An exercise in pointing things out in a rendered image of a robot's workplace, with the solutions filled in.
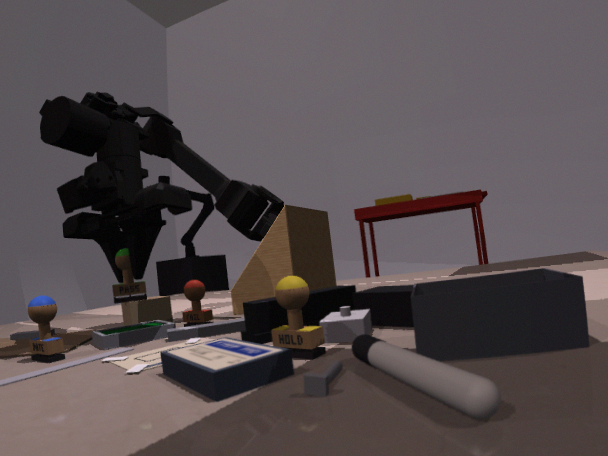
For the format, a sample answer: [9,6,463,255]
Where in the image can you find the brown date stamp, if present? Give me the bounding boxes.
[27,295,65,363]

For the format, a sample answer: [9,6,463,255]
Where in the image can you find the beige inspection card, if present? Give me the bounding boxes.
[101,338,203,374]

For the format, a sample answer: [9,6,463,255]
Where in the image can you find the white cylinder with black end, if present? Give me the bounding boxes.
[352,334,501,420]

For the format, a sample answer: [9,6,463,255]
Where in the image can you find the wooden hold stamp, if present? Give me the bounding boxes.
[272,276,326,360]

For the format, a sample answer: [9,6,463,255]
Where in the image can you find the brown fail stamp with red knob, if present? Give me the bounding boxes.
[183,280,214,327]

